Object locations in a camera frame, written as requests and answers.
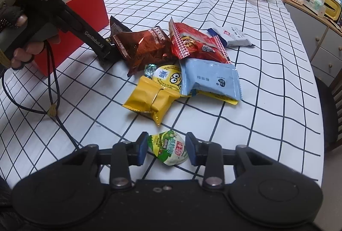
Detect light blue snack packet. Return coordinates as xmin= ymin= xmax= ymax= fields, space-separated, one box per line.
xmin=180 ymin=58 xmax=242 ymax=101

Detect black cable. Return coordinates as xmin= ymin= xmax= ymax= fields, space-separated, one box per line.
xmin=0 ymin=71 xmax=86 ymax=153

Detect tissue pack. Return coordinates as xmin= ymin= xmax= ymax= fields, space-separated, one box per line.
xmin=303 ymin=0 xmax=325 ymax=16

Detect yellow rimmed box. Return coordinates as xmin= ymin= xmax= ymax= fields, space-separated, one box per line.
xmin=321 ymin=0 xmax=342 ymax=20

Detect grey and wood cabinet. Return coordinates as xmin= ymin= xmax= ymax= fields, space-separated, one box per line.
xmin=274 ymin=0 xmax=342 ymax=79

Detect red cardboard box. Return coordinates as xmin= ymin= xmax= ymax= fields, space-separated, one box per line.
xmin=32 ymin=0 xmax=111 ymax=78

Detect red checked snack packet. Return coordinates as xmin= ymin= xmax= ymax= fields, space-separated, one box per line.
xmin=168 ymin=17 xmax=233 ymax=64

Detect brown foil snack packet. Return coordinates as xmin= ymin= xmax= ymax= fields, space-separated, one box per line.
xmin=112 ymin=28 xmax=178 ymax=77

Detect white checked tablecloth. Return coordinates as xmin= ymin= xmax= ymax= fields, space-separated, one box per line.
xmin=0 ymin=0 xmax=320 ymax=194

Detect dark brown snack packet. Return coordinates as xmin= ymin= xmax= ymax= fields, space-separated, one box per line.
xmin=106 ymin=16 xmax=133 ymax=46

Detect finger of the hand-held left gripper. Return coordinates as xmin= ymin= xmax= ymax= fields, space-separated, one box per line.
xmin=91 ymin=42 xmax=119 ymax=62

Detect white and blue snack packet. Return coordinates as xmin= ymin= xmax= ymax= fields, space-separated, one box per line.
xmin=207 ymin=27 xmax=254 ymax=47

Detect green label jelly cup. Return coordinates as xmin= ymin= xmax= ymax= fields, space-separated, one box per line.
xmin=147 ymin=130 xmax=189 ymax=166

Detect yellow cartoon face jelly cup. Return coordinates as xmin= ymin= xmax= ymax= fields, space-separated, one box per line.
xmin=152 ymin=64 xmax=183 ymax=91

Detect teal candy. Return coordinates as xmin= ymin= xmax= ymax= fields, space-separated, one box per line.
xmin=144 ymin=64 xmax=156 ymax=78

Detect yellow foil snack packet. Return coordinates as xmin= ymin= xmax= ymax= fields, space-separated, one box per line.
xmin=122 ymin=76 xmax=182 ymax=127

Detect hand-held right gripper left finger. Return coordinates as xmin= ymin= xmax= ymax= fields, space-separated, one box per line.
xmin=62 ymin=132 xmax=149 ymax=190

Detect black cord with yellow bead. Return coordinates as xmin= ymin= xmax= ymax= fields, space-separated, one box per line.
xmin=44 ymin=40 xmax=60 ymax=118

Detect wooden chair with dark seat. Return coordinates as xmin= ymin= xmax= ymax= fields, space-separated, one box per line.
xmin=311 ymin=71 xmax=342 ymax=151

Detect person's left hand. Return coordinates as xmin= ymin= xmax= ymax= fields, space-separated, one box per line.
xmin=0 ymin=5 xmax=60 ymax=71

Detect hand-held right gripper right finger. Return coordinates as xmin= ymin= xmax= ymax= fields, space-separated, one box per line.
xmin=186 ymin=132 xmax=271 ymax=190

